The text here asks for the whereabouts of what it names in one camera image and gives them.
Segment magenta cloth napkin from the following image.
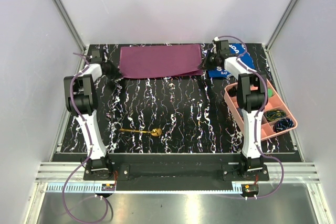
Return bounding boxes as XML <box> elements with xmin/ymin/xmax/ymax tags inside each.
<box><xmin>119</xmin><ymin>44</ymin><xmax>203</xmax><ymax>79</ymax></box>

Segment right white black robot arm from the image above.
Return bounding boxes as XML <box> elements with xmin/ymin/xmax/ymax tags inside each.
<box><xmin>199</xmin><ymin>36</ymin><xmax>268</xmax><ymax>180</ymax></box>

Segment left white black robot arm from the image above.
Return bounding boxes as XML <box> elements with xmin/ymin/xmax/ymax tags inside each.
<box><xmin>64</xmin><ymin>46</ymin><xmax>120</xmax><ymax>180</ymax></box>

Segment blue printed cloth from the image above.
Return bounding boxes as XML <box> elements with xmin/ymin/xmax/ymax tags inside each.
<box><xmin>207</xmin><ymin>43</ymin><xmax>255</xmax><ymax>78</ymax></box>

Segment dark brown object in tray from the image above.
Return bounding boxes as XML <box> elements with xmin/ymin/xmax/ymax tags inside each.
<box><xmin>227</xmin><ymin>86</ymin><xmax>237</xmax><ymax>97</ymax></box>

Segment green object in tray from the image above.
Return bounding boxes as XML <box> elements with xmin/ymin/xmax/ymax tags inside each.
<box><xmin>267</xmin><ymin>88</ymin><xmax>274</xmax><ymax>98</ymax></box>

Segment gold spoon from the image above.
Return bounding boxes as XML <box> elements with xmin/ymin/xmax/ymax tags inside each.
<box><xmin>119</xmin><ymin>128</ymin><xmax>162</xmax><ymax>137</ymax></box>

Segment pink compartment tray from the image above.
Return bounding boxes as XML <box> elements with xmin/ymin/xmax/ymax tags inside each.
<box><xmin>224</xmin><ymin>82</ymin><xmax>297</xmax><ymax>141</ymax></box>

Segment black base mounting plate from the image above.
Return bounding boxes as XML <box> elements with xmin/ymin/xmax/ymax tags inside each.
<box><xmin>83</xmin><ymin>154</ymin><xmax>255</xmax><ymax>193</ymax></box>

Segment yellow black cable bundle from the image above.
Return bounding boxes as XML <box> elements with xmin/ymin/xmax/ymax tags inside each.
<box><xmin>264</xmin><ymin>108</ymin><xmax>288</xmax><ymax>121</ymax></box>

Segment left aluminium frame post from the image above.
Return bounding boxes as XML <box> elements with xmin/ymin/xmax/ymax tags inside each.
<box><xmin>52</xmin><ymin>0</ymin><xmax>86</xmax><ymax>52</ymax></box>

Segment aluminium frame post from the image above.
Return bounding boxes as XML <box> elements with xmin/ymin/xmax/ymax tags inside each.
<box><xmin>265</xmin><ymin>0</ymin><xmax>299</xmax><ymax>50</ymax></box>
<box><xmin>52</xmin><ymin>0</ymin><xmax>86</xmax><ymax>52</ymax></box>

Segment blue black cable bundle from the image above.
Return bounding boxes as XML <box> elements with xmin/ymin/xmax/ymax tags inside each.
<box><xmin>272</xmin><ymin>118</ymin><xmax>294</xmax><ymax>133</ymax></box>

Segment front aluminium rail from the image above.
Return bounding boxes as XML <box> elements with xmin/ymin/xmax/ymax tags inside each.
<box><xmin>36</xmin><ymin>162</ymin><xmax>320</xmax><ymax>184</ymax></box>

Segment right aluminium frame post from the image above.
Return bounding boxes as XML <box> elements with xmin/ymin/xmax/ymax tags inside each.
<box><xmin>265</xmin><ymin>0</ymin><xmax>299</xmax><ymax>50</ymax></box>

